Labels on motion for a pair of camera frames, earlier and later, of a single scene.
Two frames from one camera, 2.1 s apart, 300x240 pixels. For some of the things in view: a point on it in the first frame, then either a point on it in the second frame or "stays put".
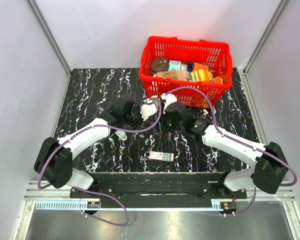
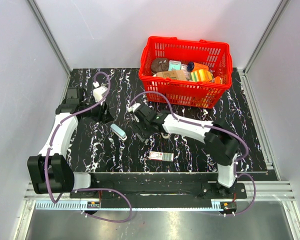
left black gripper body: [134, 119] to [97, 114]
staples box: [161, 156] stays put
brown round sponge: [159, 65] stays put
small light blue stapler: [121, 134] stays put
